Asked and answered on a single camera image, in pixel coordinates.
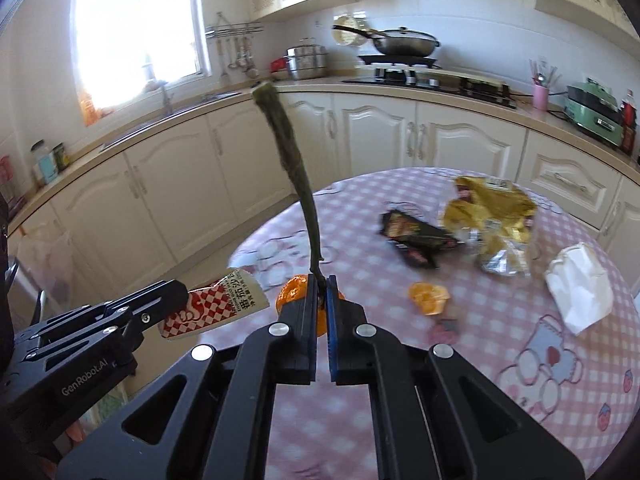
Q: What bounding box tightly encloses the steel ladle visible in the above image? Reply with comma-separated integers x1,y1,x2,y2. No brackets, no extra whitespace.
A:
245,35,261,78

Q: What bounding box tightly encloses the steel wok with lid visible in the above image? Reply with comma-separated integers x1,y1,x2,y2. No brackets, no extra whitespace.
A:
332,25,442,57

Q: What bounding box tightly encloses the steel sink faucet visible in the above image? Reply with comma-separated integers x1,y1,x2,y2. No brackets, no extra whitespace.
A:
145,65,176,116

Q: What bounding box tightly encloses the person's left hand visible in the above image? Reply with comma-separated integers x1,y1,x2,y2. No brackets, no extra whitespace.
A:
67,417,93,443

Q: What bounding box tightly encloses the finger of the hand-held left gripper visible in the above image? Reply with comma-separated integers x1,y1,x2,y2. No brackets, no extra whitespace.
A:
25,306,187,366
15,280,189,346

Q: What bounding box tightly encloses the wall utensil rack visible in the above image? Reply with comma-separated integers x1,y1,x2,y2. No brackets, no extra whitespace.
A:
205,12,264,41

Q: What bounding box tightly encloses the dark dry stick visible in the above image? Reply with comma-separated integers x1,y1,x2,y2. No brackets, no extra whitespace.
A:
252,82,326,281

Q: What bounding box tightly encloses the sliding kitchen window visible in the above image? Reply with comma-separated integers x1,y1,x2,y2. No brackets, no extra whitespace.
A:
70,0,211,116

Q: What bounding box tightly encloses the steel double sink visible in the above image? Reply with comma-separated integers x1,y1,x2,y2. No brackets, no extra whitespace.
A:
100,91,246,153

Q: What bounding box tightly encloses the bundle of chopsticks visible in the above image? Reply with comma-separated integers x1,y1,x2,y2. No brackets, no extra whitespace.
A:
529,57,561,86

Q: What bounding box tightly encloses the dark soda bottle red label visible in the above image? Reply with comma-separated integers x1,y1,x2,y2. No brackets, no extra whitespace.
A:
620,89,640,156

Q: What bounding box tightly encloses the cream base cabinet unit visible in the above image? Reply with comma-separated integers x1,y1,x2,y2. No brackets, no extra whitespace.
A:
7,80,640,311

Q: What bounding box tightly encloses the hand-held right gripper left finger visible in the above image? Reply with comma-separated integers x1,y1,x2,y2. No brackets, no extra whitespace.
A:
55,274,321,480

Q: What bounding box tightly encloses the orange windowsill bottle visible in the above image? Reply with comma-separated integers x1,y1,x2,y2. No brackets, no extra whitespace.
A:
77,92,101,126

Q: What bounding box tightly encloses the orange peel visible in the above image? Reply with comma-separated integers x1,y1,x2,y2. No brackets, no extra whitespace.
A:
409,282,449,316
275,275,347,337

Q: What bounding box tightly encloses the red white checked packet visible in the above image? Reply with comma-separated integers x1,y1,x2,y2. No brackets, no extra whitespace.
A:
159,267,270,342

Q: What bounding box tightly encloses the glass jar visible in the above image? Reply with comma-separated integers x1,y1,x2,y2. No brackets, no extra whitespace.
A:
31,141,53,186

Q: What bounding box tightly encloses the steel spatula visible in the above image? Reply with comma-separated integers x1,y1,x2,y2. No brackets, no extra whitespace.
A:
218,40,232,86

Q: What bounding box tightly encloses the gold snack bag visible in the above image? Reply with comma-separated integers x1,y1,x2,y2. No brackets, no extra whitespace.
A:
442,176,538,278

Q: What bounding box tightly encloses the translucent plastic bag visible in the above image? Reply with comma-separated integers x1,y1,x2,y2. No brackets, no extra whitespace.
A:
22,220,76,291

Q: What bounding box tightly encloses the black snack wrapper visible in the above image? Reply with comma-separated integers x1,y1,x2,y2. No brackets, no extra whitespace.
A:
380,208,458,268

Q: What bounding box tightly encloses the cream perforated strainer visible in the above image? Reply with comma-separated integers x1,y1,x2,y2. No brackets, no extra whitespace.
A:
333,15,373,47

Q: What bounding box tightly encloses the green electric cooker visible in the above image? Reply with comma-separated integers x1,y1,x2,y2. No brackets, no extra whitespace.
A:
564,79,628,148

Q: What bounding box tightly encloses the pink checked tablecloth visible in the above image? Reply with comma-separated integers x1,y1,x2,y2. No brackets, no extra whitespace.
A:
227,167,640,480

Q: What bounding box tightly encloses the red chopstick holder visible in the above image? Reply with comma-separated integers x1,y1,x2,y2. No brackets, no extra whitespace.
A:
0,155,16,201

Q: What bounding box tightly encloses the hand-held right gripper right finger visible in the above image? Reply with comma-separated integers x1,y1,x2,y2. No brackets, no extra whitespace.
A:
325,275,586,480

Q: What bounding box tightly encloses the steel steamer pot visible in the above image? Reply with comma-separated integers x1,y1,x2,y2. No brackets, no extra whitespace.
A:
284,37,328,81

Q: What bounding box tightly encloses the teal box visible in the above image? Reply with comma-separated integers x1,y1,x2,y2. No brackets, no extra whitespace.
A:
37,155,60,185

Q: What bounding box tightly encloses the white paper cup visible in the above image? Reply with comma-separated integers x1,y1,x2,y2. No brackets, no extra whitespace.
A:
545,242,615,336

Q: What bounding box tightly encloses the black glass gas hob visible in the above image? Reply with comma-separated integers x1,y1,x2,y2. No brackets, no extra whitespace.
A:
341,67,518,110

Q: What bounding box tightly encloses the black portable burner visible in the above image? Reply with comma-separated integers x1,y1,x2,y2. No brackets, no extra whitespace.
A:
357,54,443,68

